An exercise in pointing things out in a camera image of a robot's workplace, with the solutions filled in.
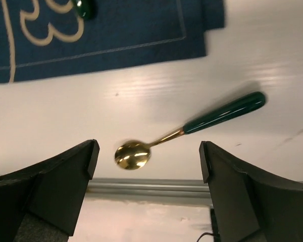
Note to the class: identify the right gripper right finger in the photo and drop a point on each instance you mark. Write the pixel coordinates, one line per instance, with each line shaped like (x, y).
(251, 204)

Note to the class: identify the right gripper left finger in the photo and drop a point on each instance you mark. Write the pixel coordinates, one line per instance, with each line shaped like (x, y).
(42, 202)

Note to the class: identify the gold spoon green handle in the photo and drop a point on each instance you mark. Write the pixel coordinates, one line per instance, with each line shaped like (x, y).
(135, 154)

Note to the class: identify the blue fish placemat cloth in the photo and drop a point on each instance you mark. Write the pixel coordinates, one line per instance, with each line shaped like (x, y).
(46, 39)

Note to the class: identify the gold knife green handle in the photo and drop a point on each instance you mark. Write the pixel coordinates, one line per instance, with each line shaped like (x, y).
(84, 8)

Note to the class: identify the aluminium front rail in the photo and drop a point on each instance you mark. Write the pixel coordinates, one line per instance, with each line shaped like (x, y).
(148, 187)

